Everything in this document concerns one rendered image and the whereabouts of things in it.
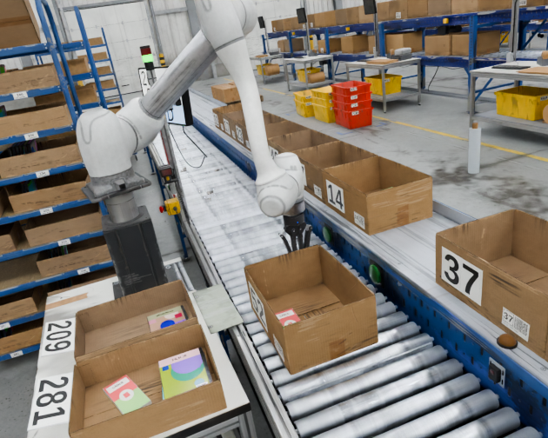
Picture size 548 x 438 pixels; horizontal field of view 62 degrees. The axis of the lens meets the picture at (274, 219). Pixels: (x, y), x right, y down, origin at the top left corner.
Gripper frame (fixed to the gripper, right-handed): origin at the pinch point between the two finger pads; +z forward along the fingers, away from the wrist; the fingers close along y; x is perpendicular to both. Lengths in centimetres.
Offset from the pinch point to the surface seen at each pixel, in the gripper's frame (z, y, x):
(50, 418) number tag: 0, 83, 38
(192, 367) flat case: 6, 47, 30
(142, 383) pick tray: 10, 62, 24
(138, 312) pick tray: 8, 60, -14
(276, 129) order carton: -15, -48, -155
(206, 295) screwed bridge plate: 10.3, 34.8, -14.5
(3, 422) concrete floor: 85, 146, -78
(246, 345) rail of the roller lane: 12.1, 28.8, 20.3
